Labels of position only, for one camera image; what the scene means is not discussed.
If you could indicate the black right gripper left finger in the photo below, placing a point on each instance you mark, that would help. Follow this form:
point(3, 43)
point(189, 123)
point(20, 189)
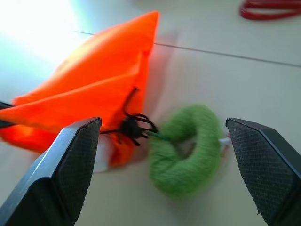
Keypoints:
point(58, 179)

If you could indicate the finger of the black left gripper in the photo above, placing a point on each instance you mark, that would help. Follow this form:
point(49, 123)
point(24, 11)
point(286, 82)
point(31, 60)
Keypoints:
point(4, 106)

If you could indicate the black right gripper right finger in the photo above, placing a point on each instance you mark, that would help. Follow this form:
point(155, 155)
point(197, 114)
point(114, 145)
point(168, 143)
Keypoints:
point(265, 171)

